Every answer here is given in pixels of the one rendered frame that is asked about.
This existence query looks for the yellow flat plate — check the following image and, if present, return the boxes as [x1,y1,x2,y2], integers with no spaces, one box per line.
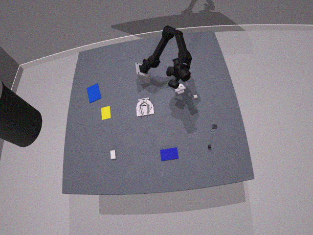
[101,106,111,120]

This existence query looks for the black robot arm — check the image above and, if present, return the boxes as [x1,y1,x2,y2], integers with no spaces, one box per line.
[139,25,192,82]

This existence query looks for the blue flat rectangular plate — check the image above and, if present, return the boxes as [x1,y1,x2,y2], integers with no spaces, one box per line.
[87,84,101,103]

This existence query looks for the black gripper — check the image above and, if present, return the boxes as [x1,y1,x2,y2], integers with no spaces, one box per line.
[168,70,181,89]

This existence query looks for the blue flat square plate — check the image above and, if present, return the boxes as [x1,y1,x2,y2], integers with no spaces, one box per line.
[160,147,179,161]

